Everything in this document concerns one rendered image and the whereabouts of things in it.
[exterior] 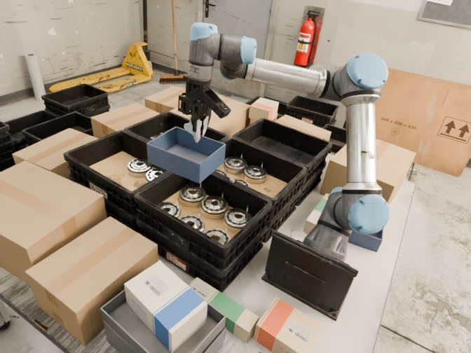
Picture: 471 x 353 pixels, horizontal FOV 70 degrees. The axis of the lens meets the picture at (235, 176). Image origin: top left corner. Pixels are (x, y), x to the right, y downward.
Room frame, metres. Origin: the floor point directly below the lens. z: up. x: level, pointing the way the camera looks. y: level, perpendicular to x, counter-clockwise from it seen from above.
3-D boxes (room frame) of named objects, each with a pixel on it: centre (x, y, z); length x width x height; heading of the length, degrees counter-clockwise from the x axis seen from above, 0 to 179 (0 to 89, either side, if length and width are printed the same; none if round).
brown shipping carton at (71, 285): (0.67, 0.39, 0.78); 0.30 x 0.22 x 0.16; 151
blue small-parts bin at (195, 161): (0.93, 0.16, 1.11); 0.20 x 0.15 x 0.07; 65
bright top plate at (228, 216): (0.93, -0.03, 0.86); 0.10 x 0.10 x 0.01
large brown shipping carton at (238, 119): (1.78, 0.18, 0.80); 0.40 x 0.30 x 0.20; 153
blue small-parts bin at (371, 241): (1.10, -0.54, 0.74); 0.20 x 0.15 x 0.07; 70
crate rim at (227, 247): (0.93, 0.10, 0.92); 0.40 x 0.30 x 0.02; 60
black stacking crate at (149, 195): (0.93, 0.10, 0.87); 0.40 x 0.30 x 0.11; 60
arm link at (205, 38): (1.03, 0.14, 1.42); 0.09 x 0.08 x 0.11; 97
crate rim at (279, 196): (1.19, -0.05, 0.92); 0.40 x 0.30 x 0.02; 60
